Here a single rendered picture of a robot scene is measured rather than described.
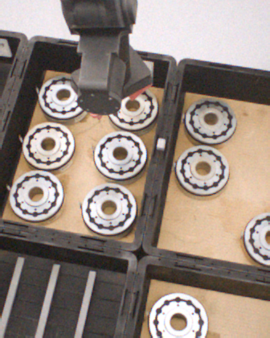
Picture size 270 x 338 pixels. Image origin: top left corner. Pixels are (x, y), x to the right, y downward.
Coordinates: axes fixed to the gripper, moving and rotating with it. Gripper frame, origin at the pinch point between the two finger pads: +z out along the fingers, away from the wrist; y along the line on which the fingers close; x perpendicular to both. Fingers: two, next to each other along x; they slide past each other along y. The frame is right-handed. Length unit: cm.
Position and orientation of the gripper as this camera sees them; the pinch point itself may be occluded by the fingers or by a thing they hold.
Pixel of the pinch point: (113, 105)
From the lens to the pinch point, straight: 92.1
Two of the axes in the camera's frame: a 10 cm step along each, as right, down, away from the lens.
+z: 0.1, 3.9, 9.2
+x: -5.4, -7.7, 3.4
